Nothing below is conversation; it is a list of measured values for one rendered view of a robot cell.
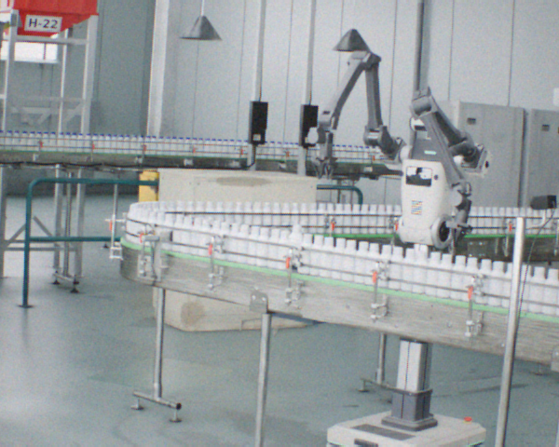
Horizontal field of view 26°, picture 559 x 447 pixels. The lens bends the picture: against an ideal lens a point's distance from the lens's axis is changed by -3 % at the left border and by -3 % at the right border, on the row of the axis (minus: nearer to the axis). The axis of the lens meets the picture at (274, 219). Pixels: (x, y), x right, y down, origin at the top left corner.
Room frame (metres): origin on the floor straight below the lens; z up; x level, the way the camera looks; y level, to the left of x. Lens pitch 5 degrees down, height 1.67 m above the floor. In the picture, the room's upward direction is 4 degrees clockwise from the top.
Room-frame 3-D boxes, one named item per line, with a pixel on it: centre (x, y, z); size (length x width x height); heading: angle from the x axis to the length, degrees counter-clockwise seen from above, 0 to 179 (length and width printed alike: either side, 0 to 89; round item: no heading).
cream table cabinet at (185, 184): (9.64, 0.30, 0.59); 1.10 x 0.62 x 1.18; 121
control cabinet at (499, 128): (11.37, -1.80, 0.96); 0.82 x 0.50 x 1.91; 121
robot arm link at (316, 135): (5.34, -0.18, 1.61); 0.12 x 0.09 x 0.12; 140
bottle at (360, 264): (5.03, -0.37, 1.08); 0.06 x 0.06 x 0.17
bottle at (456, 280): (4.72, -0.73, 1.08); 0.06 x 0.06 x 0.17
